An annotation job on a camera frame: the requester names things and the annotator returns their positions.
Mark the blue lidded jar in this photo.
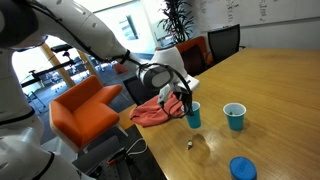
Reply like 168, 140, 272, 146
229, 156, 257, 180

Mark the black chair by whiteboard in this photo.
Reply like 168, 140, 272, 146
207, 24, 241, 64

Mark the small crumpled foil piece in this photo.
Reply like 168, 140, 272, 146
187, 140, 193, 150

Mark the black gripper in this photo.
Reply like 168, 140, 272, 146
157, 75, 200, 116

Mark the orange armchair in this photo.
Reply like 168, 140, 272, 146
49, 75, 127, 153

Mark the white cable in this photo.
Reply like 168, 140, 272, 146
125, 137, 148, 157

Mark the potted plant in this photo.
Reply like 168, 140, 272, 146
157, 0, 194, 44

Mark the teal plastic cup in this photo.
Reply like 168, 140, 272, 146
223, 102, 247, 131
181, 101, 201, 129

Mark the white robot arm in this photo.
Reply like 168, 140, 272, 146
0, 0, 199, 180

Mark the orange cloth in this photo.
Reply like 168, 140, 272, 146
129, 93, 182, 127

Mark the orange chair behind table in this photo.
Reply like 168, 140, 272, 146
154, 35, 214, 77

